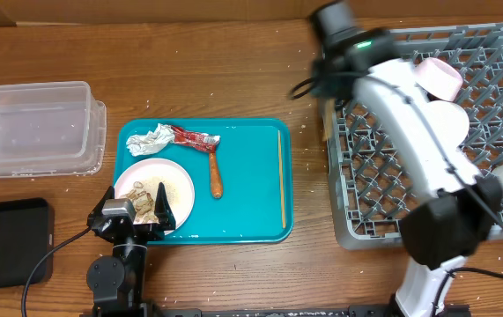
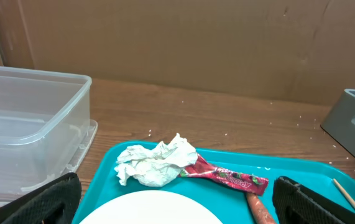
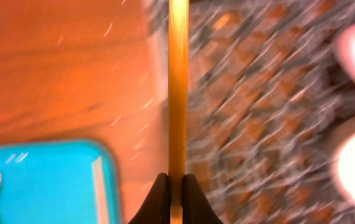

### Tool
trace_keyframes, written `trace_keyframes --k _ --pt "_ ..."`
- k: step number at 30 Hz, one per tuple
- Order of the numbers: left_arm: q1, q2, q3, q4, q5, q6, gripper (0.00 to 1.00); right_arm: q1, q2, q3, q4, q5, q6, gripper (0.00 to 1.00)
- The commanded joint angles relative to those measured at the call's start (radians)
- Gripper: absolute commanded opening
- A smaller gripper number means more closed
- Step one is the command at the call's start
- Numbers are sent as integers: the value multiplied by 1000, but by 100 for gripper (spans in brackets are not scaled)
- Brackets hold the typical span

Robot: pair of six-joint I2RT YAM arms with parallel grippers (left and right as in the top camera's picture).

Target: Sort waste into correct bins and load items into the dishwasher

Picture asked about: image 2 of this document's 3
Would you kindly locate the red snack wrapper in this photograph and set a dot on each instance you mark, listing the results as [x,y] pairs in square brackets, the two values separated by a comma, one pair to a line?
[235,180]

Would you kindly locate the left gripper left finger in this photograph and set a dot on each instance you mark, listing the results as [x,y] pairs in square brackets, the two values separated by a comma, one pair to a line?
[55,202]

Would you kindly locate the pink plate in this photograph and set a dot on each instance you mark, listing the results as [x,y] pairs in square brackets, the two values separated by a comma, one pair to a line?
[151,207]

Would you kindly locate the clear plastic bin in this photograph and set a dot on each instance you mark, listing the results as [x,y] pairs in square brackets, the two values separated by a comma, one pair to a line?
[45,128]

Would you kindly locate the crumpled white napkin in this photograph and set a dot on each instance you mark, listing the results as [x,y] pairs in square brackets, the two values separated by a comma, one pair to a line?
[158,166]

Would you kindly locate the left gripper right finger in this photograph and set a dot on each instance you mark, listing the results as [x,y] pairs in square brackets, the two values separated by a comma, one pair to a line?
[296,204]

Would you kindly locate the orange carrot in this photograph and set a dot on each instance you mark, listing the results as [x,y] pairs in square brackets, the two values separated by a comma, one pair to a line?
[259,211]

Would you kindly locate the wooden chopstick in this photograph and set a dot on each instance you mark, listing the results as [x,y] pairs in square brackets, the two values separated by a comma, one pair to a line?
[345,193]

